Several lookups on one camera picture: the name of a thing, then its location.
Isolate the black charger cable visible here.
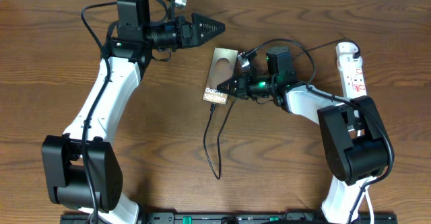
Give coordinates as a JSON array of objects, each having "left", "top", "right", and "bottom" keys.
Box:
[{"left": 203, "top": 38, "right": 362, "bottom": 180}]

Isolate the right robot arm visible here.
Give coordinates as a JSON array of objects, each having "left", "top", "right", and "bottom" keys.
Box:
[{"left": 217, "top": 42, "right": 395, "bottom": 223}]

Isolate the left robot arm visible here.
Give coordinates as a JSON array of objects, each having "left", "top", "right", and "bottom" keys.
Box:
[{"left": 41, "top": 0, "right": 226, "bottom": 223}]

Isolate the white charger adapter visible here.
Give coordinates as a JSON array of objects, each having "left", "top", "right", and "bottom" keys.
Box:
[{"left": 337, "top": 54, "right": 363, "bottom": 72}]

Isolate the white power strip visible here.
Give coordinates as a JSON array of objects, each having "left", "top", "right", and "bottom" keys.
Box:
[{"left": 335, "top": 42, "right": 367, "bottom": 98}]

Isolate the white power strip cord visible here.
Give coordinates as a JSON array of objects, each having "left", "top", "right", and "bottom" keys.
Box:
[{"left": 363, "top": 186, "right": 375, "bottom": 224}]

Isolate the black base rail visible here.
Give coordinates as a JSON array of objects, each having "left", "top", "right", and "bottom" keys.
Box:
[{"left": 59, "top": 211, "right": 398, "bottom": 224}]

